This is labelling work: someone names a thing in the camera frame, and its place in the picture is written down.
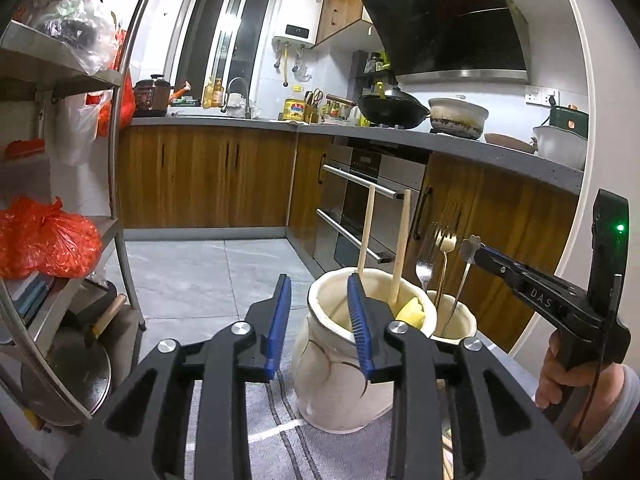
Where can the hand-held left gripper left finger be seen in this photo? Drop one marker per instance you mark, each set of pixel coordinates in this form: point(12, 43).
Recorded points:
point(277, 330)

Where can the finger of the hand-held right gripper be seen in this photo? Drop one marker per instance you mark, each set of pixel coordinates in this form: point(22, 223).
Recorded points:
point(495, 266)
point(530, 270)

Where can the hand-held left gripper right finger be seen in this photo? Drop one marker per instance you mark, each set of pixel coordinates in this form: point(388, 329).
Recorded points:
point(360, 330)

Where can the cream ceramic double utensil holder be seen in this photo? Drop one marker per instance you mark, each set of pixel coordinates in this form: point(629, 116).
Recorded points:
point(325, 360)

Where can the yellow spoon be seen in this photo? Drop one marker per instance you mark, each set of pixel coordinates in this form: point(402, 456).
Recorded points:
point(411, 311)

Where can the gold fork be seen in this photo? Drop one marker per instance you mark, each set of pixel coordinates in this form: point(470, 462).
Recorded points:
point(445, 244)

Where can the wooden chopstick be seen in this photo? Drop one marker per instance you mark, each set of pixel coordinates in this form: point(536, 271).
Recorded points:
point(446, 460)
point(367, 230)
point(401, 245)

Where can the person's right forearm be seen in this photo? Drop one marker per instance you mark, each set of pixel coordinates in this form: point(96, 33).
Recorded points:
point(620, 420)

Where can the person's right hand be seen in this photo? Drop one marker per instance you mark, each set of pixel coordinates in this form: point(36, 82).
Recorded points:
point(555, 380)

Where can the large wooden lower cabinet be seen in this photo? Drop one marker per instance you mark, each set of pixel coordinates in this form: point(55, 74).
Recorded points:
point(510, 235)

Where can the grey checked tablecloth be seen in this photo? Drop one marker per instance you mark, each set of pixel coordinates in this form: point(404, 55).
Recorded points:
point(280, 440)

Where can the brown plate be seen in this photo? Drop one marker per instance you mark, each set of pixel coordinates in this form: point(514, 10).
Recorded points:
point(507, 141)

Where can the grey kitchen countertop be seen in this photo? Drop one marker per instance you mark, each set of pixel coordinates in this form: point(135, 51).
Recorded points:
point(450, 147)

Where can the built-in oven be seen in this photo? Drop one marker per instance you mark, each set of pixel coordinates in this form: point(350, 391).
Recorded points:
point(360, 200)

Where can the narrow wooden lower cabinet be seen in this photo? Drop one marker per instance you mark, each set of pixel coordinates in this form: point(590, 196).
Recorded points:
point(305, 185)

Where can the green white appliance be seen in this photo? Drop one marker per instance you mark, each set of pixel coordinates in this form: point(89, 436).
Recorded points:
point(570, 120)

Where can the white cooking pot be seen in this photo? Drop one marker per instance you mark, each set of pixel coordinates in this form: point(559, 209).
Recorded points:
point(457, 115)

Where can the wooden lower cabinet double door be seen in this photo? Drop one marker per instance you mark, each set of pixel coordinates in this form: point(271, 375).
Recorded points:
point(200, 180)

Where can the black wok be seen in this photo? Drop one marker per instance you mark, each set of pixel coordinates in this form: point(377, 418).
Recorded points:
point(392, 110)

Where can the metal shelf rack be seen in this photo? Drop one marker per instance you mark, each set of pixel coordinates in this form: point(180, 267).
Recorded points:
point(120, 185)

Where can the yellow tin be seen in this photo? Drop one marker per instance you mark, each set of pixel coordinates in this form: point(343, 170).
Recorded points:
point(294, 111)

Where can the knife block with scissors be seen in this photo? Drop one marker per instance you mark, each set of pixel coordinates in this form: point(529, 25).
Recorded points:
point(312, 107)

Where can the black spice rack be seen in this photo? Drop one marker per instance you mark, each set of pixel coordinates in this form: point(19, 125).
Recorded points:
point(367, 67)

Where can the metal faucet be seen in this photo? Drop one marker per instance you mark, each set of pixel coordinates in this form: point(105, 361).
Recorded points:
point(240, 95)

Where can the yellow oil bottle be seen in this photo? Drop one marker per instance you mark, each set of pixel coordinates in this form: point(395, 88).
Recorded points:
point(212, 96)

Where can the black range hood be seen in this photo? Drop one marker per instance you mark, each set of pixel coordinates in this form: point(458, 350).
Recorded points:
point(445, 25)

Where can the large red plastic bag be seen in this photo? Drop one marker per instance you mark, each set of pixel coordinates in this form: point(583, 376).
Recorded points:
point(45, 242)

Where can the dark red rice cooker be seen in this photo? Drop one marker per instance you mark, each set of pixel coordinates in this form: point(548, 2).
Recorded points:
point(152, 97)

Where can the hanging red plastic bag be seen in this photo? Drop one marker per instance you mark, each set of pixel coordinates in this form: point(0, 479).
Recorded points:
point(125, 105)

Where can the white plastic bag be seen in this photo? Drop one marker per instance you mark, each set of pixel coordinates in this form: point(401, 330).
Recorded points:
point(80, 130)

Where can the window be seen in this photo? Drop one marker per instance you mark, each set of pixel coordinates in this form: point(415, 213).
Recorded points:
point(220, 40)

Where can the white water heater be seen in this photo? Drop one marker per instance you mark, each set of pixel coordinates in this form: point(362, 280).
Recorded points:
point(300, 15)

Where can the clear plastic bag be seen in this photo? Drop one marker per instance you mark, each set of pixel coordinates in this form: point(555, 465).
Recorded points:
point(75, 30)

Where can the wall socket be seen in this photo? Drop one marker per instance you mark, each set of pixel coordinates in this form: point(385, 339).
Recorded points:
point(541, 96)

